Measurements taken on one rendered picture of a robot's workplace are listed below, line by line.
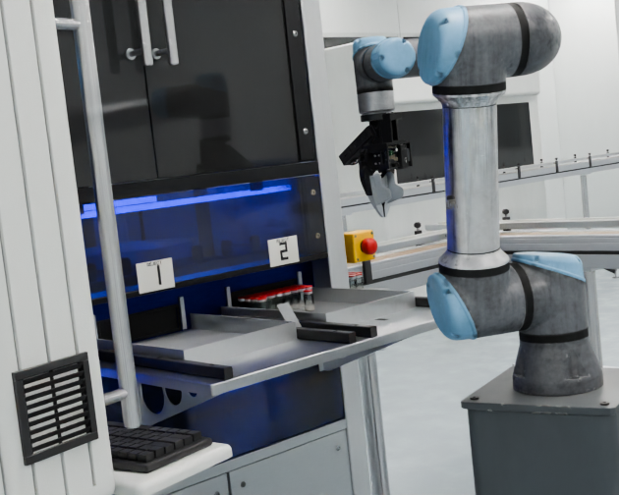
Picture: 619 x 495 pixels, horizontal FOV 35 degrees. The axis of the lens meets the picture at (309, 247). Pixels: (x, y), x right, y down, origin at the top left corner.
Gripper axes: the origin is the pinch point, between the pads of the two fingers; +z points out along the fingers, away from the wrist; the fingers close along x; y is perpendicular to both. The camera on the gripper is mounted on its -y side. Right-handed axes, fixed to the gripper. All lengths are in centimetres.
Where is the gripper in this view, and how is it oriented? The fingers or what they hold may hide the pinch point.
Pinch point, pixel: (380, 211)
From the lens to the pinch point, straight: 207.8
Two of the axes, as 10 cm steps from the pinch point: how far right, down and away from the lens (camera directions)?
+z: 1.1, 9.9, 0.8
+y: 6.6, -0.1, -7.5
